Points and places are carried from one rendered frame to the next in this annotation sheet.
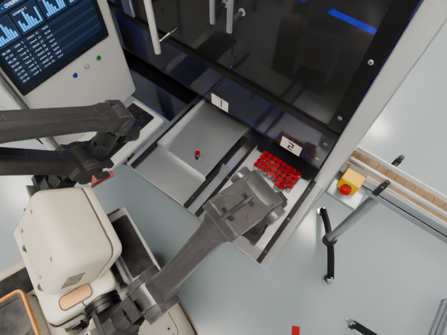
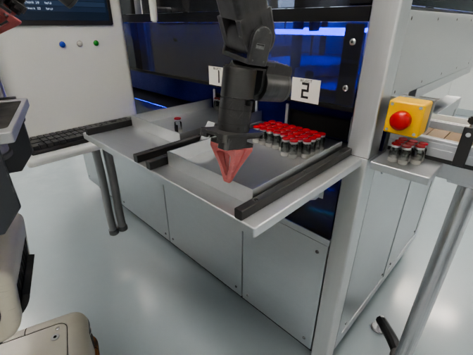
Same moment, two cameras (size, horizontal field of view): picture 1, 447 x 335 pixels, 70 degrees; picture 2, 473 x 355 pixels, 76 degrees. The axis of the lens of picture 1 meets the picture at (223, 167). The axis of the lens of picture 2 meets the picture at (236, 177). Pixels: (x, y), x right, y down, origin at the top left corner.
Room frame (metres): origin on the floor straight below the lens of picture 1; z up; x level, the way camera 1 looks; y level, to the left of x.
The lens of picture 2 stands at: (-0.18, -0.20, 1.18)
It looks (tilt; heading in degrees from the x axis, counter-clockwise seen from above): 27 degrees down; 9
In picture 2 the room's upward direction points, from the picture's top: straight up
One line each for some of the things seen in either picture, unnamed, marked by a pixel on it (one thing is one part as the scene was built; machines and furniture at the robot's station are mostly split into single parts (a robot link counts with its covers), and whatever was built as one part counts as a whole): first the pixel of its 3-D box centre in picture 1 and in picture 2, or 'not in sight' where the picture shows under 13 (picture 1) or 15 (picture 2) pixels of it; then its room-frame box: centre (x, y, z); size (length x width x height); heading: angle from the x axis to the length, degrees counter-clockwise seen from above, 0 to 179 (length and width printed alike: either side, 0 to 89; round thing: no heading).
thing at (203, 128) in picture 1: (206, 133); (198, 117); (0.78, 0.08, 0.90); 0.34 x 0.26 x 0.04; 145
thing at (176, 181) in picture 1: (228, 169); (217, 144); (0.62, -0.02, 0.87); 0.70 x 0.48 x 0.02; 55
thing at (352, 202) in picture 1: (348, 188); (407, 163); (0.56, -0.51, 0.87); 0.14 x 0.13 x 0.02; 145
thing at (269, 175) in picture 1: (272, 177); (279, 141); (0.58, -0.20, 0.90); 0.18 x 0.02 x 0.05; 55
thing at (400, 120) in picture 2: (345, 189); (400, 120); (0.50, -0.45, 0.99); 0.04 x 0.04 x 0.04; 55
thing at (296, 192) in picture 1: (259, 194); (257, 153); (0.51, -0.15, 0.90); 0.34 x 0.26 x 0.04; 145
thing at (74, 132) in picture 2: (112, 136); (86, 132); (0.80, 0.51, 0.82); 0.40 x 0.14 x 0.02; 145
